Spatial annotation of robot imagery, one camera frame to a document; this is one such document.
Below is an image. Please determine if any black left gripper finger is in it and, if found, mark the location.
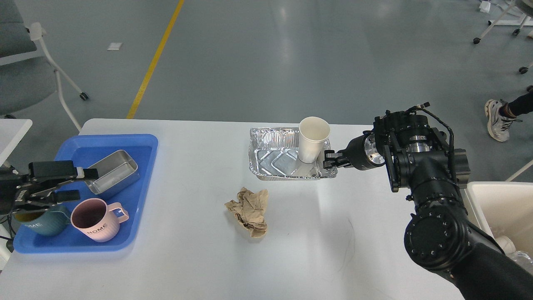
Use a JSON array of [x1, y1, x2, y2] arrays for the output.
[[28, 161, 99, 183], [19, 190, 80, 209]]

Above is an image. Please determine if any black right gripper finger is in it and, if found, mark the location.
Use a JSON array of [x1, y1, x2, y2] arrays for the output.
[[322, 150, 348, 170]]

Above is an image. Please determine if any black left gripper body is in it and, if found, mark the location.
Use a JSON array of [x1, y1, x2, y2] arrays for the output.
[[0, 173, 30, 215]]

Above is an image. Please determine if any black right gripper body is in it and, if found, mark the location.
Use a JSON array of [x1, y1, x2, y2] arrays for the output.
[[344, 133, 385, 170]]

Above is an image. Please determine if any white paper cup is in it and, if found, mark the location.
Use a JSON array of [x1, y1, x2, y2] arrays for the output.
[[298, 116, 331, 163]]

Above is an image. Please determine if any pink mug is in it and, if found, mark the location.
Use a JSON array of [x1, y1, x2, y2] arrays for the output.
[[70, 198, 129, 243]]

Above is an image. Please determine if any aluminium foil tray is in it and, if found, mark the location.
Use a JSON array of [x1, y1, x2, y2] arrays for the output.
[[248, 127, 338, 181]]

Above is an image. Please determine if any square steel tray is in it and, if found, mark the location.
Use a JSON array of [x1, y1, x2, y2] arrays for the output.
[[85, 150, 140, 199]]

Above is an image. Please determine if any brown paper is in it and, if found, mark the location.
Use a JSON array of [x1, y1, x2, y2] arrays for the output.
[[224, 187, 269, 238]]

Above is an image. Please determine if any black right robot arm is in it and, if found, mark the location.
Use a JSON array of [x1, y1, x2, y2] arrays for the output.
[[323, 102, 532, 300]]

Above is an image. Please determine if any teal mug yellow inside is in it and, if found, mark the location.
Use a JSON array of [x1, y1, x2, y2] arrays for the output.
[[15, 205, 72, 237]]

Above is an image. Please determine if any blue plastic tray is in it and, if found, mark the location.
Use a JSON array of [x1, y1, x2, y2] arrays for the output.
[[14, 134, 159, 254]]

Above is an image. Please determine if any white side table left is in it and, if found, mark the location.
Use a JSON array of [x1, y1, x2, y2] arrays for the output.
[[0, 118, 33, 165]]

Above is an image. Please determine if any grey office chair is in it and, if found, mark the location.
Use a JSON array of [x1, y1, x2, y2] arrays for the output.
[[0, 0, 89, 130]]

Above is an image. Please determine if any paper scrap on floor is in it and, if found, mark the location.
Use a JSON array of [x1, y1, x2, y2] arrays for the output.
[[107, 42, 122, 51]]

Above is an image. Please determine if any passerby in black trousers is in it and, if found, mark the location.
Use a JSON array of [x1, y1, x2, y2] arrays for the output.
[[485, 92, 533, 143]]

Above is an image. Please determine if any white bin right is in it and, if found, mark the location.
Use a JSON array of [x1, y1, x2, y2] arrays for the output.
[[465, 182, 533, 258]]

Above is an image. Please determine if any white cup in bin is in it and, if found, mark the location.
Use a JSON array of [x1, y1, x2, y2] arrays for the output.
[[495, 235, 516, 255]]

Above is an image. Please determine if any crumpled foil in bin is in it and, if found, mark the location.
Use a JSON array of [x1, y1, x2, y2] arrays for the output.
[[508, 251, 533, 269]]

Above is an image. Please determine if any white wheeled rack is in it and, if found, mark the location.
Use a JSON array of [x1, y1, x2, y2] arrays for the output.
[[473, 0, 533, 93]]

